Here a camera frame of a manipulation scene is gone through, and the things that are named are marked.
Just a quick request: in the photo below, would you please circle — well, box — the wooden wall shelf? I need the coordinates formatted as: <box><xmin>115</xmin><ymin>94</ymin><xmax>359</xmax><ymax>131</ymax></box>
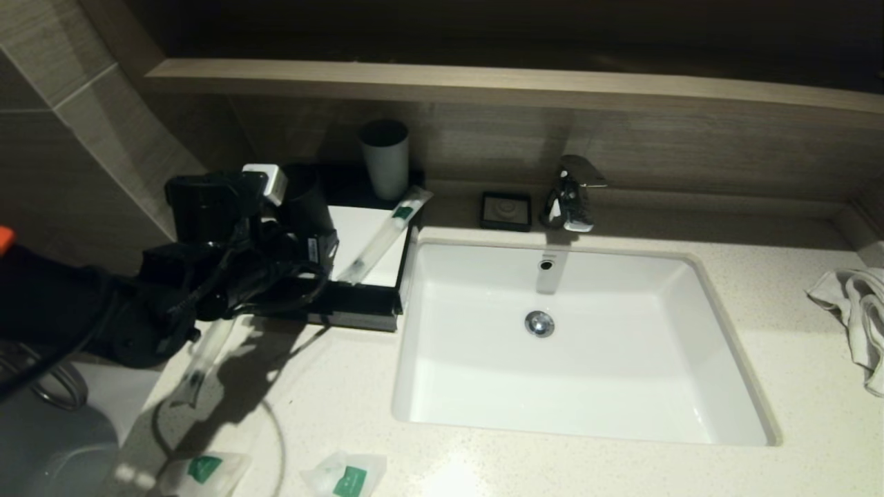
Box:
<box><xmin>145</xmin><ymin>59</ymin><xmax>884</xmax><ymax>115</ymax></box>

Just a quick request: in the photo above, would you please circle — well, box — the chrome sink faucet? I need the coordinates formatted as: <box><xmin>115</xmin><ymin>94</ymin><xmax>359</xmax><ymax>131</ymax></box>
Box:
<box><xmin>540</xmin><ymin>155</ymin><xmax>608</xmax><ymax>233</ymax></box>

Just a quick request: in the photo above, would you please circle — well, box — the green-label amenity packet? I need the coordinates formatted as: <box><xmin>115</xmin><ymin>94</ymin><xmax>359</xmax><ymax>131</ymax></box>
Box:
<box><xmin>160</xmin><ymin>452</ymin><xmax>253</xmax><ymax>497</ymax></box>
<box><xmin>300</xmin><ymin>451</ymin><xmax>389</xmax><ymax>497</ymax></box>

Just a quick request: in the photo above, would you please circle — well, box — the white rectangular sink basin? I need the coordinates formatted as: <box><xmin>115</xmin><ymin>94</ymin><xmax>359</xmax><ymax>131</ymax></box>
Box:
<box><xmin>392</xmin><ymin>238</ymin><xmax>782</xmax><ymax>447</ymax></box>

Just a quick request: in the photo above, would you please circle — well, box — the black square soap dish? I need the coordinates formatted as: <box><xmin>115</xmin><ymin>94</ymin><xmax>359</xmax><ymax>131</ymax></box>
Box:
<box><xmin>480</xmin><ymin>191</ymin><xmax>532</xmax><ymax>232</ymax></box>

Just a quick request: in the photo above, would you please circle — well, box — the white crumpled towel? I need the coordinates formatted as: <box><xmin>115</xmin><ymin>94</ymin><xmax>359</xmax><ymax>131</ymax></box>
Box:
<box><xmin>806</xmin><ymin>268</ymin><xmax>884</xmax><ymax>398</ymax></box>

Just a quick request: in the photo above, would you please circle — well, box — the white ribbed tray mat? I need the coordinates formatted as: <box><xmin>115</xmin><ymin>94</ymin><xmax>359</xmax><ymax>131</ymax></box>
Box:
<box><xmin>325</xmin><ymin>205</ymin><xmax>413</xmax><ymax>287</ymax></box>

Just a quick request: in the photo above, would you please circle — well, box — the toothbrush kit frosted sleeve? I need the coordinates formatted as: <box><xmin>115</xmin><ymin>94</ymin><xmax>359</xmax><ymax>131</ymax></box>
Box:
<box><xmin>336</xmin><ymin>186</ymin><xmax>434</xmax><ymax>285</ymax></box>
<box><xmin>169</xmin><ymin>314</ymin><xmax>237</xmax><ymax>408</ymax></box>

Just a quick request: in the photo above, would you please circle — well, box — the black amenity drawer box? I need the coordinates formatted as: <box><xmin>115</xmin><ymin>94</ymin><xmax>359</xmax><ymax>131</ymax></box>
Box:
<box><xmin>304</xmin><ymin>166</ymin><xmax>425</xmax><ymax>333</ymax></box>

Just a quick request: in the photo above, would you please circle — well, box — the dark tumbler cup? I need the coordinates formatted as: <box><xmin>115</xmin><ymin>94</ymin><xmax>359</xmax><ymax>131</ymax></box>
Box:
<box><xmin>280</xmin><ymin>162</ymin><xmax>334</xmax><ymax>237</ymax></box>

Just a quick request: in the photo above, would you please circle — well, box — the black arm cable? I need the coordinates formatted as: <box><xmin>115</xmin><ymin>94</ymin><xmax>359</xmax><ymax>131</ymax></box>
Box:
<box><xmin>155</xmin><ymin>221</ymin><xmax>329</xmax><ymax>329</ymax></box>

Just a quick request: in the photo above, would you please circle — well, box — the grey tumbler cup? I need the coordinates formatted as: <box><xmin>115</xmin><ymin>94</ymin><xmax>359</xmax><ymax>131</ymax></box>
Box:
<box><xmin>359</xmin><ymin>119</ymin><xmax>410</xmax><ymax>201</ymax></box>

